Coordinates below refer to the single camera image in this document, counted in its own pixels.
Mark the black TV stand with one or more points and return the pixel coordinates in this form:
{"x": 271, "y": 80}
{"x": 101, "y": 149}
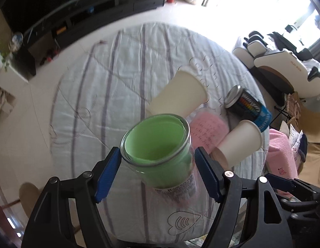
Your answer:
{"x": 79, "y": 13}

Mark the cardboard box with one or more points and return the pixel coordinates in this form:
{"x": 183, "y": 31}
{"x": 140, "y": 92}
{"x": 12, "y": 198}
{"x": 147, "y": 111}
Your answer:
{"x": 313, "y": 126}

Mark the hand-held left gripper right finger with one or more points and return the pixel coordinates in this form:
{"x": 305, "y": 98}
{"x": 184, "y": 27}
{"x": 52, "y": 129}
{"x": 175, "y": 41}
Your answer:
{"x": 207, "y": 175}

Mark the small white paper cup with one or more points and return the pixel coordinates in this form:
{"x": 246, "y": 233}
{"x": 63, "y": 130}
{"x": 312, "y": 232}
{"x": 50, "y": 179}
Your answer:
{"x": 240, "y": 144}

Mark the large white paper cup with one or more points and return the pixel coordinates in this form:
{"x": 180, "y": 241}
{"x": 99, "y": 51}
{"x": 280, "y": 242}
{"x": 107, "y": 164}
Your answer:
{"x": 179, "y": 95}

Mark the white massage chair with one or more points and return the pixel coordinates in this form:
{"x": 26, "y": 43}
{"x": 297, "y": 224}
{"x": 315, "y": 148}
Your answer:
{"x": 278, "y": 59}

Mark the pink plastic packet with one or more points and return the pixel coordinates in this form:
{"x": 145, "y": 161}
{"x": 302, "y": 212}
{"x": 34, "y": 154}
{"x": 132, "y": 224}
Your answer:
{"x": 209, "y": 130}

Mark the glass globe ornament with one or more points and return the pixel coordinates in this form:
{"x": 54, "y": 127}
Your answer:
{"x": 16, "y": 40}

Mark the glass cup with green liner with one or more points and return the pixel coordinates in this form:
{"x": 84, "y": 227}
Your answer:
{"x": 157, "y": 155}

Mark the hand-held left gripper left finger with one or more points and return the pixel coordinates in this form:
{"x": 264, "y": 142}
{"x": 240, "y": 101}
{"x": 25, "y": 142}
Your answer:
{"x": 108, "y": 175}

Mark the striped white quilt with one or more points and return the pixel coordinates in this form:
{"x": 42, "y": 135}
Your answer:
{"x": 103, "y": 82}

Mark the black can with colourful print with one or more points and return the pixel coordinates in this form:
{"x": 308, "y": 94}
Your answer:
{"x": 246, "y": 107}

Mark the pink towel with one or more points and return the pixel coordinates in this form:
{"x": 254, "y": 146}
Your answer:
{"x": 281, "y": 155}

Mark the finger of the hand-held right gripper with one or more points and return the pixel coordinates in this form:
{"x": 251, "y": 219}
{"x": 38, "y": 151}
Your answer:
{"x": 278, "y": 182}

